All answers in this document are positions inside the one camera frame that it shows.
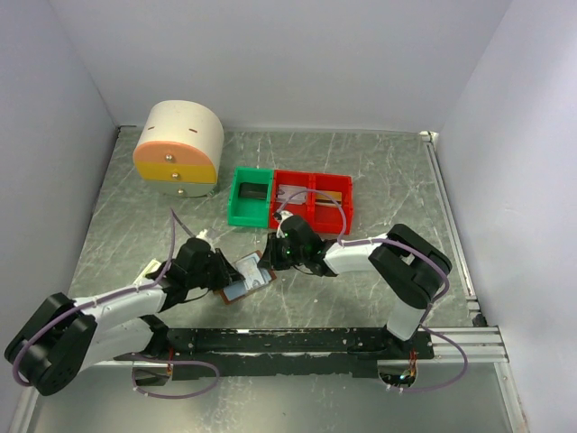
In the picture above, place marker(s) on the white card in holder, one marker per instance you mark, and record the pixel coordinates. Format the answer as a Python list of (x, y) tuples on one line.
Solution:
[(254, 277)]

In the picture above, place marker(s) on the red plastic bin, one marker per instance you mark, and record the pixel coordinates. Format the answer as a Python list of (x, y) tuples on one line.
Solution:
[(290, 177), (327, 218)]

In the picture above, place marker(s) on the brown leather card holder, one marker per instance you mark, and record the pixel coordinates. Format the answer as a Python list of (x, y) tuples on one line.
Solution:
[(236, 291)]

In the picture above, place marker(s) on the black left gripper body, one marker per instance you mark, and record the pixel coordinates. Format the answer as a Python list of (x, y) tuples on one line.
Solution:
[(215, 273)]

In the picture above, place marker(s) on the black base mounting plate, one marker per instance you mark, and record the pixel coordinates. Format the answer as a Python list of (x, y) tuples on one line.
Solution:
[(358, 351)]

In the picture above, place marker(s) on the black VIP card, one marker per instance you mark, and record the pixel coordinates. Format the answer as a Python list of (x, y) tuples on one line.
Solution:
[(250, 190)]

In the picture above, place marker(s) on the gold card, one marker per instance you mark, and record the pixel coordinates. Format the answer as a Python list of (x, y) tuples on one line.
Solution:
[(328, 198)]

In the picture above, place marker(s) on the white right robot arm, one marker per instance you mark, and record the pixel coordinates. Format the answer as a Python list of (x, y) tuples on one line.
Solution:
[(413, 268)]

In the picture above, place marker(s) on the green plastic bin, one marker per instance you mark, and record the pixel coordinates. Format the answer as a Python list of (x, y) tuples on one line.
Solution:
[(249, 212)]

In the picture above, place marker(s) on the round mini drawer cabinet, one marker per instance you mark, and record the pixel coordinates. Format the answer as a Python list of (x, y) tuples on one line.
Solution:
[(180, 148)]

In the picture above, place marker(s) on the red right plastic bin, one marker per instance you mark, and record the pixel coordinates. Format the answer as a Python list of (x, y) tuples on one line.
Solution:
[(327, 218)]

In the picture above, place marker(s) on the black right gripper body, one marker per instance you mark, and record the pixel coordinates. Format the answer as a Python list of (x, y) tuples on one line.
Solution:
[(282, 256)]

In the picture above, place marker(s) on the red middle plastic bin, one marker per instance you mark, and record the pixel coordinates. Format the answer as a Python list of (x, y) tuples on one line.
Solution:
[(290, 177)]

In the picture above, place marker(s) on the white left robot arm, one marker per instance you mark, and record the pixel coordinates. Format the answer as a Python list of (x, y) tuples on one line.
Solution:
[(66, 336)]

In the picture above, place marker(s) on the silver white card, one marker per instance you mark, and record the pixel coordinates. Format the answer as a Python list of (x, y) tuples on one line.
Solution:
[(291, 194)]

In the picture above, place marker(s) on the white cardboard box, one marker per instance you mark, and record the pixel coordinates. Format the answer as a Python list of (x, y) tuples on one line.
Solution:
[(142, 277)]

